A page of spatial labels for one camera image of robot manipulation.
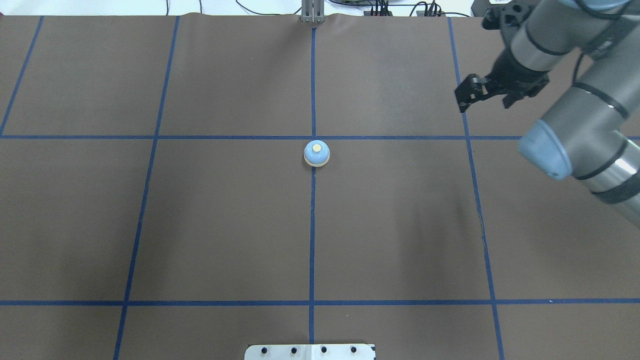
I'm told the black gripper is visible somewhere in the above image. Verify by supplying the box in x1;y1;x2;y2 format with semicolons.
454;47;550;114

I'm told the light blue call bell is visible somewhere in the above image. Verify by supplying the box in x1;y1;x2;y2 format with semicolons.
302;139;330;167

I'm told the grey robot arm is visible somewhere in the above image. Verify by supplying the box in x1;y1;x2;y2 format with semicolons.
454;0;640;225

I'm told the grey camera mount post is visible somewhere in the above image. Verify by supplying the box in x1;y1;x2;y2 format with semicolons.
300;0;326;24

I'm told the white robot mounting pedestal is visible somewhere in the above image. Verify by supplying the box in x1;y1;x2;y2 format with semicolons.
244;343;377;360

